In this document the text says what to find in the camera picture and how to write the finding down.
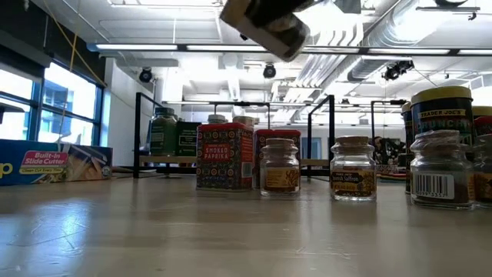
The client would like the dark green spice tin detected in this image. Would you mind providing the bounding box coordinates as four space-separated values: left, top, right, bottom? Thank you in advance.
175 121 201 157

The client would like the glass jar with green lid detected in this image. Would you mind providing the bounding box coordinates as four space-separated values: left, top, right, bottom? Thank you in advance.
149 106 178 157

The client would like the red smoked paprika tin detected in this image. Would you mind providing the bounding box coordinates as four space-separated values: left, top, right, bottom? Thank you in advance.
473 115 492 136
195 122 254 192
252 129 303 189

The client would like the person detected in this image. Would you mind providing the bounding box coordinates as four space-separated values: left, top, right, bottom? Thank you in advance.
374 135 408 167

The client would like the blue plastic wrap box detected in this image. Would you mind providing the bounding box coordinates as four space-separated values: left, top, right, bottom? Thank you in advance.
0 138 114 187

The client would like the gray desk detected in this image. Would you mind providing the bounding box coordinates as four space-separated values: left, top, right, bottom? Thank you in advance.
0 102 25 125

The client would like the black metal rail frame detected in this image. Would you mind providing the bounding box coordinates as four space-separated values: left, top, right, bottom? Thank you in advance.
370 98 407 155
163 100 271 130

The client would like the window with blue frame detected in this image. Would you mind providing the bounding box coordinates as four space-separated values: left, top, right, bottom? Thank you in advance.
0 57 105 147

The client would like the silver air duct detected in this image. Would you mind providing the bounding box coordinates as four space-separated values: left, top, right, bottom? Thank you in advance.
291 0 435 92

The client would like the yellow cable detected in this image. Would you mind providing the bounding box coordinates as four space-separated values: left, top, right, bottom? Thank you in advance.
42 0 108 145

